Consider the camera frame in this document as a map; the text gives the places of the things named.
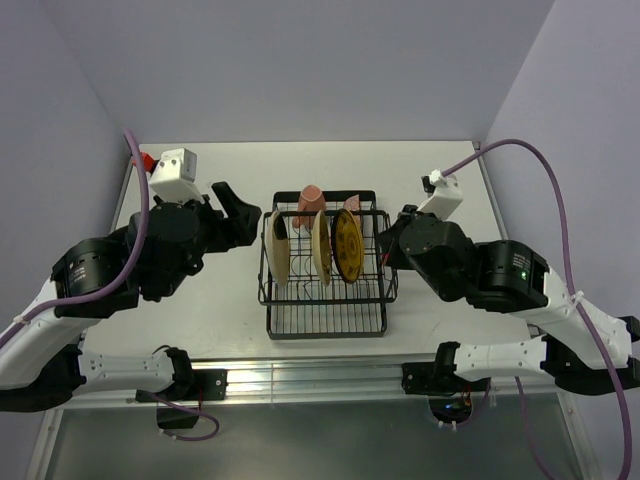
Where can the pink floral small bowl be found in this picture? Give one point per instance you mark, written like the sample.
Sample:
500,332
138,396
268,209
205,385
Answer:
353,206

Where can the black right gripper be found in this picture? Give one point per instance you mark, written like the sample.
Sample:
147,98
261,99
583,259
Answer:
390,249

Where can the yellow patterned plate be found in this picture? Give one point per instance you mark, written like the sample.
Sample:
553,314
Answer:
347,243

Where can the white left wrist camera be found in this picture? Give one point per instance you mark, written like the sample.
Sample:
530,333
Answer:
173,179

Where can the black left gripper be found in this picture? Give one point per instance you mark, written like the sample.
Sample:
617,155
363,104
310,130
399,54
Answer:
239,228

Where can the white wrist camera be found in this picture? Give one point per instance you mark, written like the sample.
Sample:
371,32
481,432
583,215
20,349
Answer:
173,179
444,195

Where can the pink floral mug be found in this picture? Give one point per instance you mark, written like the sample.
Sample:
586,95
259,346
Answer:
311,199

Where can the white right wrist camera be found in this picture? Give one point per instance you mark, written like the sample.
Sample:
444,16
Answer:
444,195

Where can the aluminium mounting rail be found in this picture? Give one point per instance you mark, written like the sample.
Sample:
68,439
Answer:
299,380

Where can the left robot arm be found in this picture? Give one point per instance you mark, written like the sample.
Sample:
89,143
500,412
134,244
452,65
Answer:
43,363

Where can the cream plate green brushstroke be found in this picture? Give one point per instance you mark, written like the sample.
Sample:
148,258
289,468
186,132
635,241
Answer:
277,246

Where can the black wire dish rack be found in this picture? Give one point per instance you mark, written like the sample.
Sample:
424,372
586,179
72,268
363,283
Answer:
306,308

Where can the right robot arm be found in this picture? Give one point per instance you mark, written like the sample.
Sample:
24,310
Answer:
580,347

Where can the cream plate small motifs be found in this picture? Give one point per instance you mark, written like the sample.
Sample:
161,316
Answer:
321,249

